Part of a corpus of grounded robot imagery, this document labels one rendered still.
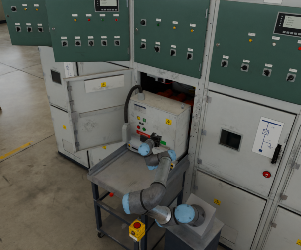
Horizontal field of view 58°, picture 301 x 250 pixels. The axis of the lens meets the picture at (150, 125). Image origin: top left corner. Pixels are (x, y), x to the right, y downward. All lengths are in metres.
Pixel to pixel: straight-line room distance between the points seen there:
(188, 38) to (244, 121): 0.72
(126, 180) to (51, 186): 1.53
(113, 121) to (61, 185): 1.32
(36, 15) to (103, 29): 0.83
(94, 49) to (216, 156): 1.36
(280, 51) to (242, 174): 1.00
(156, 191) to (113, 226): 1.38
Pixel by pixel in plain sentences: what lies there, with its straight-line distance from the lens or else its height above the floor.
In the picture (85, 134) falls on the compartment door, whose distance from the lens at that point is 2.60.
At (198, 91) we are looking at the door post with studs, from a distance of 2.16.
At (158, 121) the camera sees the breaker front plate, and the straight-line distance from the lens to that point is 2.24.
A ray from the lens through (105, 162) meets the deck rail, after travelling 2.46.
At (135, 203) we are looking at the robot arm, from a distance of 1.55.
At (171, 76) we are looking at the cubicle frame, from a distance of 2.25.
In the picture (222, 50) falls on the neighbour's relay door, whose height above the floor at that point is 1.89.
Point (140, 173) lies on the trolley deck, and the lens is 2.35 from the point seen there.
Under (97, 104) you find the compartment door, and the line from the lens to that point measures 2.49.
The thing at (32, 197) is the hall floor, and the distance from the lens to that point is 3.57.
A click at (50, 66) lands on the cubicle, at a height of 1.34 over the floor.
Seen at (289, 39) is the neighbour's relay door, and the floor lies 2.03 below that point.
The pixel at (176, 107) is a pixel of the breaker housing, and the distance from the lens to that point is 2.21.
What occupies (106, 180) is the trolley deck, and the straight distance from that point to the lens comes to 2.31.
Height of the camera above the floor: 2.40
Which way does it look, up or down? 31 degrees down
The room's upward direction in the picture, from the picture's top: 1 degrees clockwise
